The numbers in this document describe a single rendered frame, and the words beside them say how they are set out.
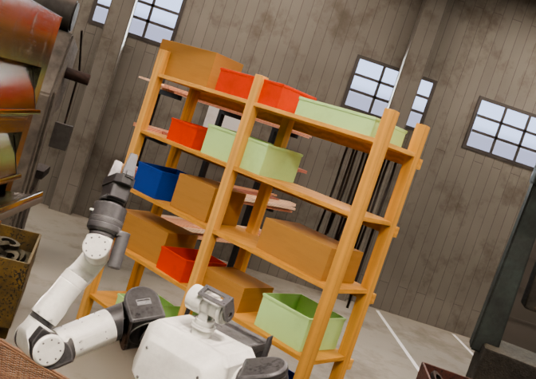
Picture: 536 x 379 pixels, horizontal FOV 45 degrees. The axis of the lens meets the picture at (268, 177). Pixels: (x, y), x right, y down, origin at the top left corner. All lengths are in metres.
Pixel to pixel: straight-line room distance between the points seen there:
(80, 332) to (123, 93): 7.48
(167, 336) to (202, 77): 3.43
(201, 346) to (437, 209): 7.93
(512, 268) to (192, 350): 5.49
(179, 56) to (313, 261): 2.01
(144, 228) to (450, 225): 5.44
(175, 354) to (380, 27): 7.88
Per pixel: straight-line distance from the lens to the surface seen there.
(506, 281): 6.89
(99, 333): 1.74
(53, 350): 1.67
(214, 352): 1.61
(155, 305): 1.78
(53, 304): 1.68
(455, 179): 9.43
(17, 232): 5.49
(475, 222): 9.60
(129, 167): 1.72
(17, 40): 2.36
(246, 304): 4.44
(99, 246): 1.66
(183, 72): 5.05
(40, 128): 6.32
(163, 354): 1.65
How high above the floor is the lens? 1.94
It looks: 4 degrees down
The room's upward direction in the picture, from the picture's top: 18 degrees clockwise
